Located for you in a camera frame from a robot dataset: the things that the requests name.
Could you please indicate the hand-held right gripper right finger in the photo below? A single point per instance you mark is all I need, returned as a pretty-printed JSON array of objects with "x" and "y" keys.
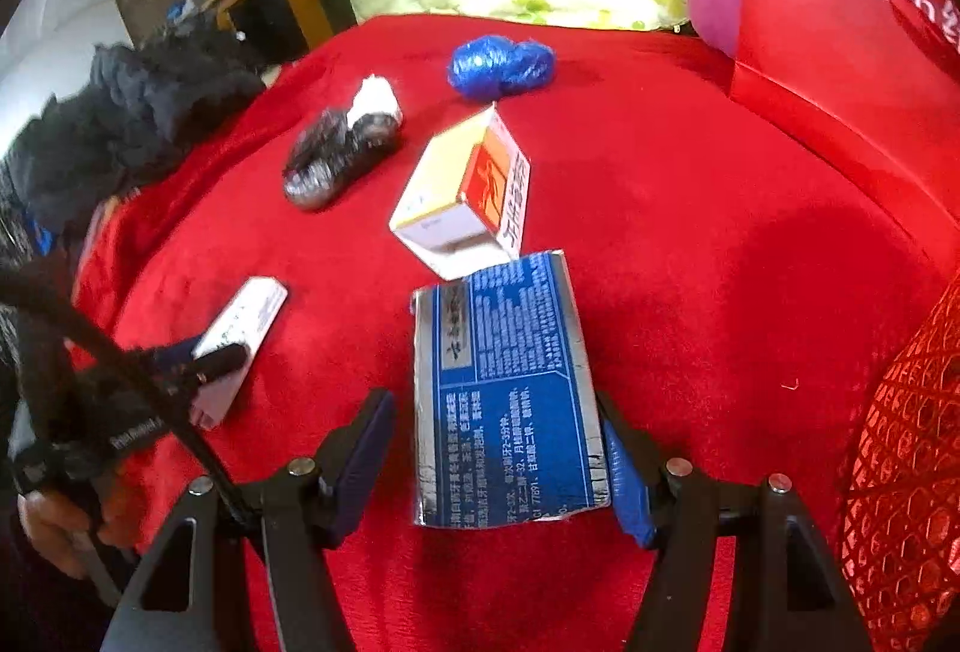
[{"x": 630, "y": 494}]

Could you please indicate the red paper gift bag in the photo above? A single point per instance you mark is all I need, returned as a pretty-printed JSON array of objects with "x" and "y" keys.
[{"x": 825, "y": 60}]

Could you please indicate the blue plastic bag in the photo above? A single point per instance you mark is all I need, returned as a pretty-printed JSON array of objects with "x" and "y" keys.
[{"x": 499, "y": 67}]

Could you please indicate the crumpled black plastic bag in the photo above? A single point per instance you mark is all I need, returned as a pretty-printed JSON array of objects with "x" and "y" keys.
[{"x": 322, "y": 165}]

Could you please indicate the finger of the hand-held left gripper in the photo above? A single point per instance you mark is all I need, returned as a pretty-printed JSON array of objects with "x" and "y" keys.
[{"x": 221, "y": 363}]

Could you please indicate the black fluffy cloth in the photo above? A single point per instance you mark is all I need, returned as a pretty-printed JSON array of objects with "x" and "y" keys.
[{"x": 150, "y": 97}]

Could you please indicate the small white box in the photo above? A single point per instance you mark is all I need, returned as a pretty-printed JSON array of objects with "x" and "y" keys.
[{"x": 240, "y": 322}]

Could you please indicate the person's left hand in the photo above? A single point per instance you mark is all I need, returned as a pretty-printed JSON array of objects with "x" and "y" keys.
[{"x": 60, "y": 532}]

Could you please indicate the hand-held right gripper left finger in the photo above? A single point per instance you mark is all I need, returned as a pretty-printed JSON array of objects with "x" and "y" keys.
[{"x": 364, "y": 453}]

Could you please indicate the white tissue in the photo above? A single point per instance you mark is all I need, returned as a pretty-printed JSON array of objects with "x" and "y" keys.
[{"x": 373, "y": 96}]

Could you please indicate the wooden door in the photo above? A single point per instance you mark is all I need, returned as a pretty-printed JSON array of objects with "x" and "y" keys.
[{"x": 150, "y": 15}]

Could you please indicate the blue toothpaste box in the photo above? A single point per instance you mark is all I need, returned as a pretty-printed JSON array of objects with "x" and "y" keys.
[{"x": 510, "y": 397}]

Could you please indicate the orange and white medicine box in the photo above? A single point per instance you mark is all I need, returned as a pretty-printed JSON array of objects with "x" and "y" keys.
[{"x": 450, "y": 187}]

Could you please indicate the red blanket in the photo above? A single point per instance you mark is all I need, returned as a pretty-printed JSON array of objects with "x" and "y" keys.
[{"x": 712, "y": 247}]

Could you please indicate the red plastic mesh basket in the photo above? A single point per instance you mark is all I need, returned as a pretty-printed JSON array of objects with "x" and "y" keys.
[{"x": 900, "y": 472}]

